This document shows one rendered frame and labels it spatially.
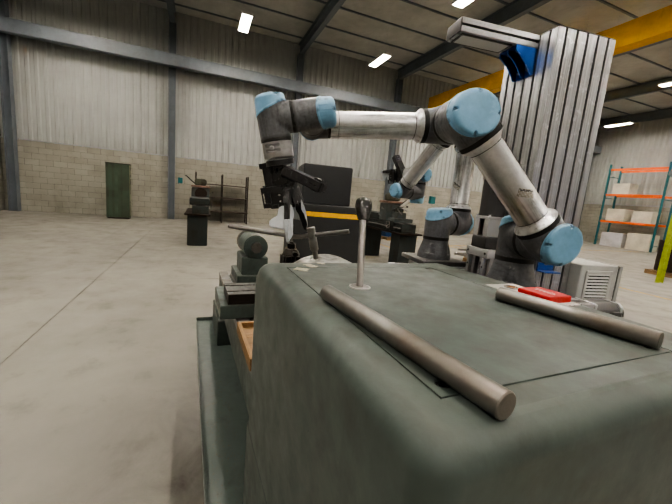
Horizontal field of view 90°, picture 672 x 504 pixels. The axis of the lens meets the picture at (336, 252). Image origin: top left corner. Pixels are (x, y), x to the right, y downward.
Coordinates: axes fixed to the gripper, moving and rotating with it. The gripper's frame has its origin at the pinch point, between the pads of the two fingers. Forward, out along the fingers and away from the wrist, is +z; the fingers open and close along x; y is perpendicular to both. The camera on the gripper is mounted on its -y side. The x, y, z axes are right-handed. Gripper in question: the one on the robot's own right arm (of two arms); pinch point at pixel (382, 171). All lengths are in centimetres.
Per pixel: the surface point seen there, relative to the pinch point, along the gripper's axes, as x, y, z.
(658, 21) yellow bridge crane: 1032, -331, 154
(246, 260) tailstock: -81, 47, 24
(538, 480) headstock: -120, 21, -149
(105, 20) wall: -38, -530, 1376
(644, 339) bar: -92, 19, -147
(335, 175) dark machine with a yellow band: 208, 7, 354
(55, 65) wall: -204, -375, 1409
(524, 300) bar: -92, 19, -133
